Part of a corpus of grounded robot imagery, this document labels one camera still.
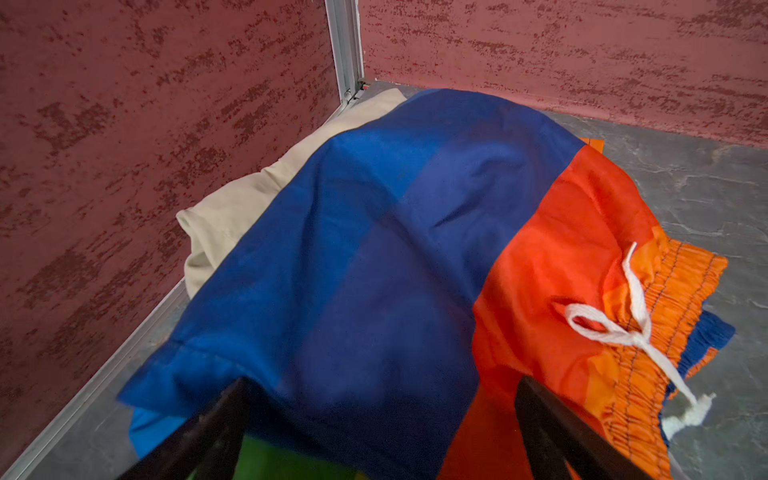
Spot left corner aluminium profile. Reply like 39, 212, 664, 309
325, 0, 365, 106

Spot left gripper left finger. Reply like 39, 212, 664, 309
120, 378, 249, 480

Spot beige drawstring shorts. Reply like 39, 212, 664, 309
176, 88, 406, 298

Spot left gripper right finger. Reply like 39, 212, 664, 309
515, 377, 649, 480

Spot colourful blue orange shorts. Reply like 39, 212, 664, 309
119, 90, 734, 479

